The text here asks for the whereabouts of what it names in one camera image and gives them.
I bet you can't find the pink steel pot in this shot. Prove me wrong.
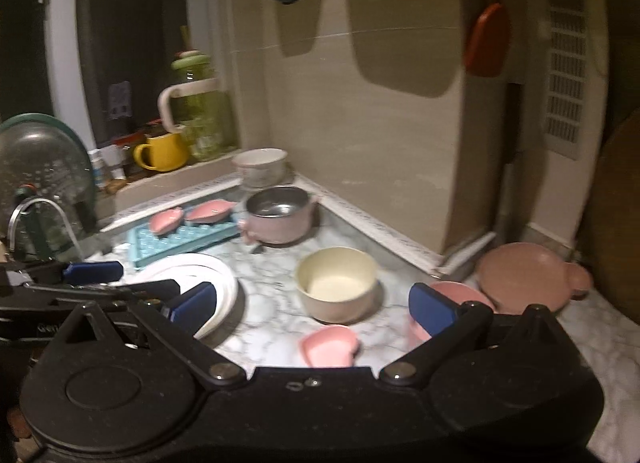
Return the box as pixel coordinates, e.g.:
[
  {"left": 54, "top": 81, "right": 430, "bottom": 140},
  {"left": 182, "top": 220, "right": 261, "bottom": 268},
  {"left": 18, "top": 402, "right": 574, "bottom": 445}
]
[{"left": 239, "top": 185, "right": 319, "bottom": 247}]

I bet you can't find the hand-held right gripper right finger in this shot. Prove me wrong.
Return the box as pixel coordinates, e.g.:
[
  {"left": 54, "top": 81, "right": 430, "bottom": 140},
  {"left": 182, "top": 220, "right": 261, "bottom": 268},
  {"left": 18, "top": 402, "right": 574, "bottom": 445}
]
[{"left": 379, "top": 283, "right": 568, "bottom": 388}]

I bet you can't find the orange hanging spatula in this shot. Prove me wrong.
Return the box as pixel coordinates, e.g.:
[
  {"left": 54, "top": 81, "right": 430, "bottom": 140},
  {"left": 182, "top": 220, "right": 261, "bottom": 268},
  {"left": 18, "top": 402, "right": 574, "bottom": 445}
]
[{"left": 464, "top": 3, "right": 512, "bottom": 78}]

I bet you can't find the glass pot lid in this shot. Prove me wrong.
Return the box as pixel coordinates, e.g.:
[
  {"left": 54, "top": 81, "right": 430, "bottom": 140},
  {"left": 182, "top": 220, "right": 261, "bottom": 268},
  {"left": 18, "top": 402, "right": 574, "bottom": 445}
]
[{"left": 0, "top": 113, "right": 97, "bottom": 260}]

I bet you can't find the pink bowl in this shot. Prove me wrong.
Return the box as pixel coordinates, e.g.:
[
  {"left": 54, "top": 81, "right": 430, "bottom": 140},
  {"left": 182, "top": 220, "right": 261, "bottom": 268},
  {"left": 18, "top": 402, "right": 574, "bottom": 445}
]
[{"left": 407, "top": 281, "right": 496, "bottom": 346}]

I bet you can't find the white vent grille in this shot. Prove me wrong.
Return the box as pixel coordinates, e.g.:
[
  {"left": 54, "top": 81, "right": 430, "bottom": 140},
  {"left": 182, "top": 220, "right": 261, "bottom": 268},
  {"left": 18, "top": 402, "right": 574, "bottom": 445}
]
[{"left": 541, "top": 0, "right": 589, "bottom": 160}]

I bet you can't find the blue bumpy tray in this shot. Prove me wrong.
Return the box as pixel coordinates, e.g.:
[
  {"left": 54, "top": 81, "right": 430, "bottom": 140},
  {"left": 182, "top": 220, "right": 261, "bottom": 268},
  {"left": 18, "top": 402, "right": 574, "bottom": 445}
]
[{"left": 128, "top": 219, "right": 242, "bottom": 272}]

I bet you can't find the small pink leaf dish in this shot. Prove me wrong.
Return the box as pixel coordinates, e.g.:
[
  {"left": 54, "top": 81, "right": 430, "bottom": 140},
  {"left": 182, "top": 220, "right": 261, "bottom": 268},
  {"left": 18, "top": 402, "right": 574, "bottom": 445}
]
[
  {"left": 299, "top": 324, "right": 362, "bottom": 369},
  {"left": 149, "top": 210, "right": 187, "bottom": 237},
  {"left": 185, "top": 198, "right": 236, "bottom": 225}
]

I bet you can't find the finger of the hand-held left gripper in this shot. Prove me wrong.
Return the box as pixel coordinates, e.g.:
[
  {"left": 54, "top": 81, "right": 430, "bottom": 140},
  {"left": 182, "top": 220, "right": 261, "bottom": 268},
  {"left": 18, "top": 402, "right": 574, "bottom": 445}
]
[
  {"left": 0, "top": 261, "right": 124, "bottom": 288},
  {"left": 22, "top": 279, "right": 182, "bottom": 303}
]

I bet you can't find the chrome faucet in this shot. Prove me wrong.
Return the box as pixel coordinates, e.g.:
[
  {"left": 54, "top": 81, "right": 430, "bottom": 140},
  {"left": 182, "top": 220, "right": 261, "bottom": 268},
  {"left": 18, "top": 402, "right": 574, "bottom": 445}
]
[{"left": 7, "top": 197, "right": 83, "bottom": 261}]

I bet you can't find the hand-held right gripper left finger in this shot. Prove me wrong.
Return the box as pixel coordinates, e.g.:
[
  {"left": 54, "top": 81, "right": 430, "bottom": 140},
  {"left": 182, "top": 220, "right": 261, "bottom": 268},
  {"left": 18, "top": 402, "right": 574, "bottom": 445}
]
[{"left": 42, "top": 282, "right": 247, "bottom": 389}]

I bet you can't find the wooden cutting board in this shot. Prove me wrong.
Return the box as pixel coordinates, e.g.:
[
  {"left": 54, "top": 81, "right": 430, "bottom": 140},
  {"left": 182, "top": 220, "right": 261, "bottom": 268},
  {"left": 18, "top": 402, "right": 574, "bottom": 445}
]
[{"left": 579, "top": 110, "right": 640, "bottom": 289}]

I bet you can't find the white floral bowl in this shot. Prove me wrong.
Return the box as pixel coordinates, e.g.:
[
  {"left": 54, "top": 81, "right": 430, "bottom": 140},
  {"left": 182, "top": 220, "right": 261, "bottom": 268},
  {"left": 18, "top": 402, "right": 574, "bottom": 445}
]
[{"left": 232, "top": 148, "right": 289, "bottom": 190}]

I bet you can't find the yellow mug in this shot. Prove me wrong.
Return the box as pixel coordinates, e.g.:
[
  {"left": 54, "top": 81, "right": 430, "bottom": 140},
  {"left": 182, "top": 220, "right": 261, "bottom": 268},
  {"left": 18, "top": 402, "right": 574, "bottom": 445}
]
[{"left": 133, "top": 132, "right": 190, "bottom": 172}]

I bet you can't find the pink bear-shaped plate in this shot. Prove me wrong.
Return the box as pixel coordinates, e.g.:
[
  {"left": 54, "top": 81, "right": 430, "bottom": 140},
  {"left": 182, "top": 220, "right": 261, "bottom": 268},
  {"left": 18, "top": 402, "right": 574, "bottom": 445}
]
[{"left": 475, "top": 242, "right": 594, "bottom": 317}]

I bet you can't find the green glass pitcher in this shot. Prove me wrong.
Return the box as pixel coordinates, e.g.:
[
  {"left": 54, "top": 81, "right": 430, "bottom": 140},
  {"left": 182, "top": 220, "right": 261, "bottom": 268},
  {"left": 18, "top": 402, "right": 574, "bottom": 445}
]
[{"left": 158, "top": 50, "right": 237, "bottom": 162}]

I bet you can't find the small white bottle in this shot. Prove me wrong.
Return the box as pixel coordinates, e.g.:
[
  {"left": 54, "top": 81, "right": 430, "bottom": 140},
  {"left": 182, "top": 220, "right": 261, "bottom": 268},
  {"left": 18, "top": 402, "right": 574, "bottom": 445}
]
[{"left": 88, "top": 146, "right": 126, "bottom": 189}]

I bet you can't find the cream bowl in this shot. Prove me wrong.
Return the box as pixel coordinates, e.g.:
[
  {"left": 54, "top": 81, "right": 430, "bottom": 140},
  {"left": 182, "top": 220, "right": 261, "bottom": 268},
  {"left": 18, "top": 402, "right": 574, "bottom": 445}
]
[{"left": 294, "top": 246, "right": 379, "bottom": 325}]

